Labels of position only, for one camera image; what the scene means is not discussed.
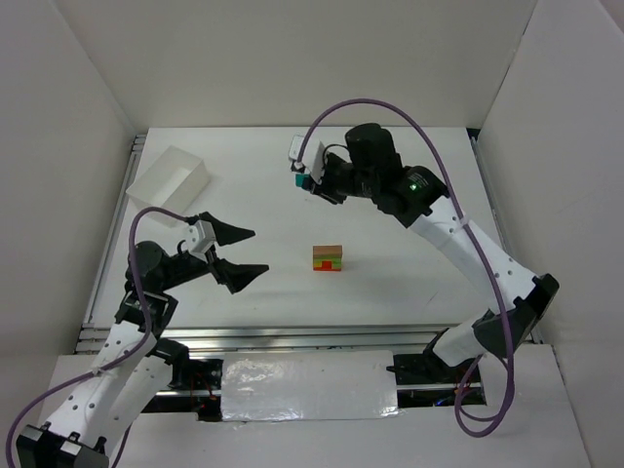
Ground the teal triangular wood block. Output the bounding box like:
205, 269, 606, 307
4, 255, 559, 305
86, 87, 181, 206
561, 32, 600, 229
294, 173, 314, 191

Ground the white plastic bin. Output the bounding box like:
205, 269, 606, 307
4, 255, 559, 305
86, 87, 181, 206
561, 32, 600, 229
126, 145, 211, 215

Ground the red rectangular wood block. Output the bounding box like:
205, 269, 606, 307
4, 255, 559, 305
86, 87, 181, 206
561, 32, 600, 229
313, 260, 343, 272

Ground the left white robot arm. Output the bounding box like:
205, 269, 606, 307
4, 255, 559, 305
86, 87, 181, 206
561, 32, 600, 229
5, 207, 269, 467

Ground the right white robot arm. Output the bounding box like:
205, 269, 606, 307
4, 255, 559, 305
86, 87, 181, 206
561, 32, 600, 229
297, 123, 560, 368

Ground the shiny white tape sheet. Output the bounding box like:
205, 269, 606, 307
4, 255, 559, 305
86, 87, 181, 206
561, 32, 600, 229
220, 350, 399, 422

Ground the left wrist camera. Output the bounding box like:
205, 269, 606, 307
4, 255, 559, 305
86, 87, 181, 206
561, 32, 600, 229
184, 220, 216, 262

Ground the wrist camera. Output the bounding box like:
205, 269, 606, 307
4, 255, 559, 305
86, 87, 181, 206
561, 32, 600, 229
288, 135, 326, 184
184, 220, 216, 262

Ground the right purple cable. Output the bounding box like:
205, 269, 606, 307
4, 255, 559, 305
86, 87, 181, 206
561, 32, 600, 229
297, 98, 518, 438

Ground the purple cable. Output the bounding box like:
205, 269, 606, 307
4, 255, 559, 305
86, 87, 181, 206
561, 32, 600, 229
4, 207, 201, 468
297, 98, 518, 438

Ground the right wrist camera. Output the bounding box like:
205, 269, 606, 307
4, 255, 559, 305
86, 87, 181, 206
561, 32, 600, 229
288, 135, 326, 184

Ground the aluminium rail frame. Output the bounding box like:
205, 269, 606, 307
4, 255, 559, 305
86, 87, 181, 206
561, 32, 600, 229
72, 127, 545, 353

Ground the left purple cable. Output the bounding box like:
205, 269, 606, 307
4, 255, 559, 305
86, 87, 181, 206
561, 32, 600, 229
4, 207, 201, 468

